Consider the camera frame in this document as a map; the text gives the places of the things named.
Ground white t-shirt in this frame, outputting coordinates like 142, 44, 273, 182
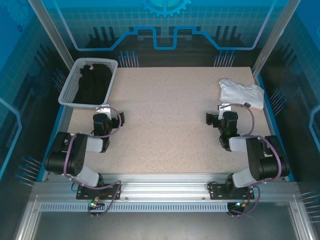
218, 78, 265, 111

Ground black folded clothes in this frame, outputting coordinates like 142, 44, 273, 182
72, 63, 113, 105

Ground blue table edge strip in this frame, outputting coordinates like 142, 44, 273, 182
37, 99, 75, 182
254, 74, 296, 182

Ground white perforated plastic basket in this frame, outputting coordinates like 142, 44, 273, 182
58, 57, 119, 111

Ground small lit connector board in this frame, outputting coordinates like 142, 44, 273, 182
89, 198, 105, 210
233, 199, 252, 209

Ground grey sheet metal panel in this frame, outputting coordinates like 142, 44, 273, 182
32, 211, 301, 240

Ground white right camera bracket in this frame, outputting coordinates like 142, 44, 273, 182
216, 102, 231, 120

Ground white camera bracket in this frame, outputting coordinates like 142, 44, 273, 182
95, 104, 113, 117
216, 102, 231, 120

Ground white left camera bracket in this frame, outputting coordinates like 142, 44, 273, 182
95, 104, 113, 117

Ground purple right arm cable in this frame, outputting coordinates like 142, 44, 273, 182
218, 102, 283, 220

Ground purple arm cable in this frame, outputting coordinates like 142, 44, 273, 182
218, 102, 283, 220
63, 106, 123, 220

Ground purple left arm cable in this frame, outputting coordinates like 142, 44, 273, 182
63, 106, 123, 220

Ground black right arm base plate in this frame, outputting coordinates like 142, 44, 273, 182
208, 181, 256, 200

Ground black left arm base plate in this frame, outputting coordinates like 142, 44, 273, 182
76, 183, 123, 201

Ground wide aluminium mounting rail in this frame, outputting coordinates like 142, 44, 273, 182
32, 172, 301, 202

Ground slotted grey cable duct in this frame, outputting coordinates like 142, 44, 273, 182
39, 202, 230, 213

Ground aluminium frame post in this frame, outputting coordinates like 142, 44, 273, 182
251, 0, 302, 77
26, 0, 76, 73

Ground aluminium frame rail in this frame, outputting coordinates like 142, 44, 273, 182
289, 197, 317, 240
13, 194, 41, 240

